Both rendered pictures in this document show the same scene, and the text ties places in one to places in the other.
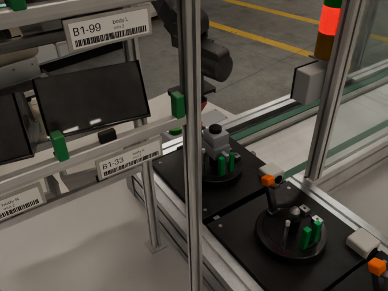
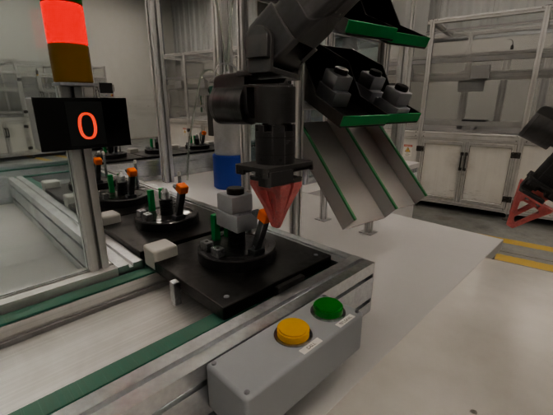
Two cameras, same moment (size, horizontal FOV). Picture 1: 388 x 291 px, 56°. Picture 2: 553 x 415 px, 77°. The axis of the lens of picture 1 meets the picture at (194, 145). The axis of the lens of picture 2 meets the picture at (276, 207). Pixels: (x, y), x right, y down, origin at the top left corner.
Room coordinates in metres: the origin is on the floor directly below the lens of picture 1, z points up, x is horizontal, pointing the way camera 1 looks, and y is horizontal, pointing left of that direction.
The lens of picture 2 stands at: (1.28, -0.10, 1.24)
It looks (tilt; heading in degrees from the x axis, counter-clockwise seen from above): 17 degrees down; 168
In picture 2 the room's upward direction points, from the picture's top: straight up
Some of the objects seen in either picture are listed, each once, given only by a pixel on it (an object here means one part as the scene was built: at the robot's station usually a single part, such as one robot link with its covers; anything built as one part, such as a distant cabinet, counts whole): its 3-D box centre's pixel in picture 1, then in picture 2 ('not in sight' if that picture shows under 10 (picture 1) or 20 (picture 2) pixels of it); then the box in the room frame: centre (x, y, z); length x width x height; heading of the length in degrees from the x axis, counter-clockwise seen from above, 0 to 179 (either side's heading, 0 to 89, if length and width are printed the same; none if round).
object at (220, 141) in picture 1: (217, 141); (232, 206); (0.69, -0.06, 1.06); 0.08 x 0.04 x 0.07; 31
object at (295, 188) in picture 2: not in sight; (269, 198); (0.79, -0.01, 1.10); 0.07 x 0.07 x 0.09; 33
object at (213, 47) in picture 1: (204, 47); (250, 81); (0.75, -0.03, 1.26); 0.11 x 0.09 x 0.12; 46
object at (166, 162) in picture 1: (214, 171); (237, 259); (0.69, -0.05, 0.96); 0.24 x 0.24 x 0.02; 33
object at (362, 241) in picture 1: (293, 221); (165, 203); (0.48, -0.19, 1.01); 0.24 x 0.24 x 0.13; 33
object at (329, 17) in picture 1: (334, 18); (65, 25); (0.70, -0.27, 1.33); 0.05 x 0.05 x 0.05
